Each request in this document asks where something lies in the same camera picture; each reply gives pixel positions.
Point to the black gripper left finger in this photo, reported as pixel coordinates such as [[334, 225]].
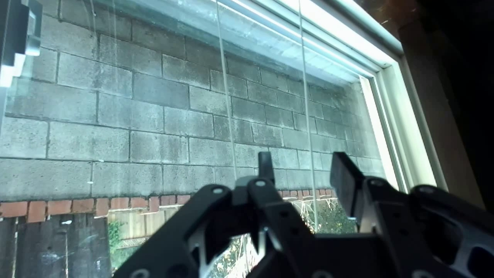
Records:
[[205, 226]]

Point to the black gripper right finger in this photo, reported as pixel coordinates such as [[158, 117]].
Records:
[[411, 222]]

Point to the wooden garden fence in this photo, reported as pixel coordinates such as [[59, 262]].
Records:
[[51, 248]]

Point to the white window frame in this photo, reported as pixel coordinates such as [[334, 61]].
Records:
[[395, 103]]

